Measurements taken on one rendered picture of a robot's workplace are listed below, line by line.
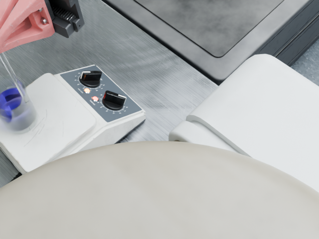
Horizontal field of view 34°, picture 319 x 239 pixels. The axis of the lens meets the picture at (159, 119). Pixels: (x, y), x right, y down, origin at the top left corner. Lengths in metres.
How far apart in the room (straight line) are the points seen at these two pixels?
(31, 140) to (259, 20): 0.87
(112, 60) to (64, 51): 0.09
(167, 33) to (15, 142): 0.77
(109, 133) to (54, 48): 0.23
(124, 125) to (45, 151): 0.13
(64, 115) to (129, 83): 0.16
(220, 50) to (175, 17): 0.16
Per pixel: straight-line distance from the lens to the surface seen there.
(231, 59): 1.36
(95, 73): 0.80
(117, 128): 0.76
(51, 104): 0.75
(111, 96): 0.77
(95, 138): 0.74
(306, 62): 1.84
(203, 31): 1.41
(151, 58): 0.88
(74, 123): 0.73
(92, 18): 0.95
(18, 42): 0.63
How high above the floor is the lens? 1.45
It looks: 60 degrees down
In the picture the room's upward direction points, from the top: 7 degrees counter-clockwise
